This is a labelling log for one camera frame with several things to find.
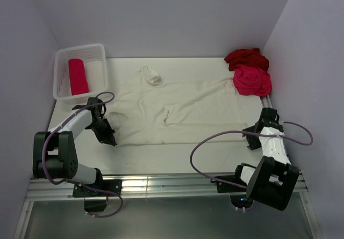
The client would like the white t shirt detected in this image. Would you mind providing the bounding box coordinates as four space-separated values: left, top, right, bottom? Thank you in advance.
107 66 247 146

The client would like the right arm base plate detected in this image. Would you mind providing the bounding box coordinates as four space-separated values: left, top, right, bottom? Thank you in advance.
214 173 250 194

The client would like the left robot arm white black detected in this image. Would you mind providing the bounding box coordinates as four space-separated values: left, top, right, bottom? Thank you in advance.
32 96 117 195

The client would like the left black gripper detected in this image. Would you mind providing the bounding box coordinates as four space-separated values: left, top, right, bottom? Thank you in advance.
88 118 117 146

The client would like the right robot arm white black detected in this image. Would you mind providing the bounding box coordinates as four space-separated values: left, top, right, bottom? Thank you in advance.
232 107 299 211

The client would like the white plastic basket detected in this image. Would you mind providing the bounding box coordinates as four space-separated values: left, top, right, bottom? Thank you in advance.
53 44 109 104

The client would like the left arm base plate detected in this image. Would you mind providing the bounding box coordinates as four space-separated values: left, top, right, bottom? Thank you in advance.
72 179 124 217

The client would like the dark red t shirt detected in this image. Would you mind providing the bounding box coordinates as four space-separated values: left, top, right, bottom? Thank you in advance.
224 48 269 71

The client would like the rolled pink t shirt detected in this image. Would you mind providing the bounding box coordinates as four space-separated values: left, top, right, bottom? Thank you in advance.
68 59 89 96

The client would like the aluminium rail frame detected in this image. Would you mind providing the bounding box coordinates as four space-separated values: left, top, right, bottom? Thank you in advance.
13 95 323 239

